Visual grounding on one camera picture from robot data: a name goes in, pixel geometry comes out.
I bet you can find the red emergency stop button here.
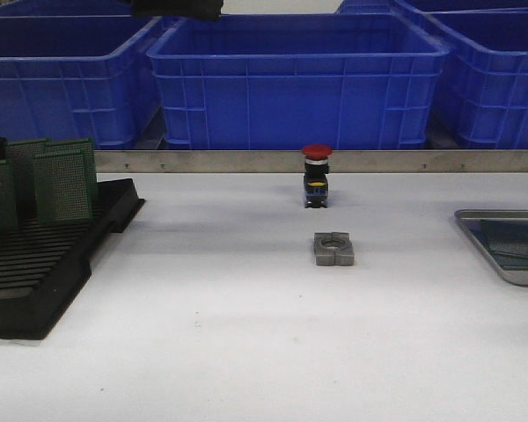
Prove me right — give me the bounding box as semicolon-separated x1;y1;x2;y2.
302;144;333;208

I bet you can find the right blue plastic bin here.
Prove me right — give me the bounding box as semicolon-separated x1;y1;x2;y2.
425;11;528;149

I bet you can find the grey metal clamp block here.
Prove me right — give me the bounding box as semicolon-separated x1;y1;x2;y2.
313;232;356;266

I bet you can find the far right blue bin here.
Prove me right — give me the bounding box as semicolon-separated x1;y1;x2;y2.
336;0;528;14

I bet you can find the blue plastic bin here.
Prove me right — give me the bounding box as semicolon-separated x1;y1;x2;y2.
148;13;448;150
0;15;165;149
425;11;528;149

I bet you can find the left blue plastic bin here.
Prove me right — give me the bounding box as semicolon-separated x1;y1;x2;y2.
0;15;165;149

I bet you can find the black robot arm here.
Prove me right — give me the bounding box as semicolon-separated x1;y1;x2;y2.
127;1;333;208

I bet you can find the green perforated circuit board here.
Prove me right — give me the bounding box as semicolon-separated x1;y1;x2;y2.
480;220;528;256

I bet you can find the centre blue plastic bin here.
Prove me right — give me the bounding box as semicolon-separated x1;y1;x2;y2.
148;13;448;150

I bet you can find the black slotted board rack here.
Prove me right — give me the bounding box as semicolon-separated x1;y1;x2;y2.
0;137;144;340

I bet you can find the silver metal tray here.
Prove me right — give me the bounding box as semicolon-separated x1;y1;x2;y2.
455;209;528;287

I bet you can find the far left blue bin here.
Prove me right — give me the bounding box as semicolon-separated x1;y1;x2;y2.
0;0;131;17

